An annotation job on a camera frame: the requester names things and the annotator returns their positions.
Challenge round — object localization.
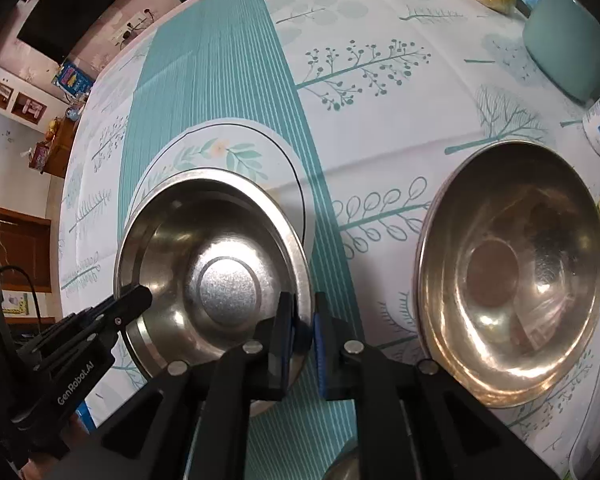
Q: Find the wooden television cabinet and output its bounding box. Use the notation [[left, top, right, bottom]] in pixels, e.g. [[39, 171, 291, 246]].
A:
[[45, 119, 81, 178]]

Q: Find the black wall television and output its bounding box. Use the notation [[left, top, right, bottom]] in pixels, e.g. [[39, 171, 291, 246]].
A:
[[17, 0, 163, 58]]

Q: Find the tree print tablecloth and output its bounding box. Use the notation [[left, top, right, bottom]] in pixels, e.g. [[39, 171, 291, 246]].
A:
[[57, 0, 600, 480]]

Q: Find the steel bowl with pink outside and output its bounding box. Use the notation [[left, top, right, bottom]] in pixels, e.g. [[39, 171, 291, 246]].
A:
[[415, 141, 600, 408]]

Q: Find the small steel bowl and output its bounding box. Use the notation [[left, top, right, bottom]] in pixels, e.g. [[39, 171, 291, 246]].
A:
[[325, 447, 361, 480]]

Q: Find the blue printed box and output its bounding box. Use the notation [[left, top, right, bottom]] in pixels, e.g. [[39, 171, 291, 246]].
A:
[[52, 62, 93, 96]]

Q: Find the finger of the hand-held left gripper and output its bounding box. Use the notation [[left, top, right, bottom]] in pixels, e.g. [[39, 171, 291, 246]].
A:
[[17, 284, 153, 356]]

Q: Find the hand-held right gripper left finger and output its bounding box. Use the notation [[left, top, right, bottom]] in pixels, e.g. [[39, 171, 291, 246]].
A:
[[70, 292, 296, 480]]

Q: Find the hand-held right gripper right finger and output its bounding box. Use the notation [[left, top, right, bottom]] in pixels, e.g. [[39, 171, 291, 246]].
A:
[[315, 292, 571, 480]]

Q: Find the black cable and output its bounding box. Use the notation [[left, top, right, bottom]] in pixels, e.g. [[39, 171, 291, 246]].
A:
[[0, 265, 43, 322]]

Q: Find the teal canister with wooden lid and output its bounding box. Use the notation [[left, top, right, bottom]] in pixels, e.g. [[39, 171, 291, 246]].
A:
[[522, 0, 600, 103]]

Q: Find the red tissue box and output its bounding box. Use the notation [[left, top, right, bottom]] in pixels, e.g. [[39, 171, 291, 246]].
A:
[[30, 142, 51, 171]]

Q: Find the large steel bowl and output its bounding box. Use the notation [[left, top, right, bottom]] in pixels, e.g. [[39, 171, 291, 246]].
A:
[[114, 169, 313, 416]]

